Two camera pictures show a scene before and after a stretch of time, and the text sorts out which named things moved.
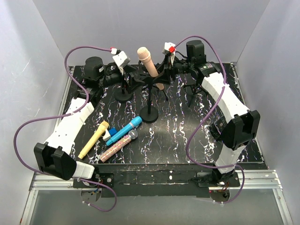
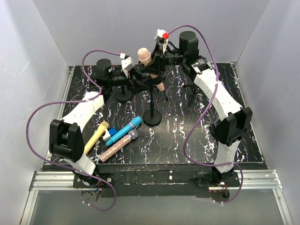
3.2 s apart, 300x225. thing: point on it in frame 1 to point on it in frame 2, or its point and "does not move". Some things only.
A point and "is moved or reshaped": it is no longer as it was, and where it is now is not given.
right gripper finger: (163, 67) to (157, 54)
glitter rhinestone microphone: (132, 135) does not move
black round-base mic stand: (123, 94) does not move
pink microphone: (144, 55) does not move
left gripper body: (114, 78) does not move
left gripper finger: (129, 69) to (138, 73)
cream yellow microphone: (103, 126) does not move
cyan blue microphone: (135, 121) does not move
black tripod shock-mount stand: (159, 80) is moved or reshaped
